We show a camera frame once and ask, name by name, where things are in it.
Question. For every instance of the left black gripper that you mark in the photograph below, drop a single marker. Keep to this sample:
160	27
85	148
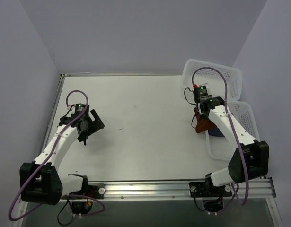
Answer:
92	126

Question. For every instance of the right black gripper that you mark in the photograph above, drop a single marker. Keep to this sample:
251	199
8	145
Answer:
198	116

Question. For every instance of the orange brown towel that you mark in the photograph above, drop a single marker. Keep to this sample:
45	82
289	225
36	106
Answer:
202	122

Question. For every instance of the blue denim towel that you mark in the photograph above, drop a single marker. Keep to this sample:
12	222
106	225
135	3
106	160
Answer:
215	132

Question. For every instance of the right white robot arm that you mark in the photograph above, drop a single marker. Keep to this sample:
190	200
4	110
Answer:
250	157

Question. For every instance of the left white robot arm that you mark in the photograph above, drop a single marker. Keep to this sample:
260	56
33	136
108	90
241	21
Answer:
53	160

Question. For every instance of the white source basket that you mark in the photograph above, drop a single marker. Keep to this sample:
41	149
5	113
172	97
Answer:
199	72

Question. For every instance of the white stacking basket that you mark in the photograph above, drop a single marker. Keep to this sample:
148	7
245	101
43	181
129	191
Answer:
218	148

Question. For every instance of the aluminium mounting rail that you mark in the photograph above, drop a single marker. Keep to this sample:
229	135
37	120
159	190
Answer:
155	190

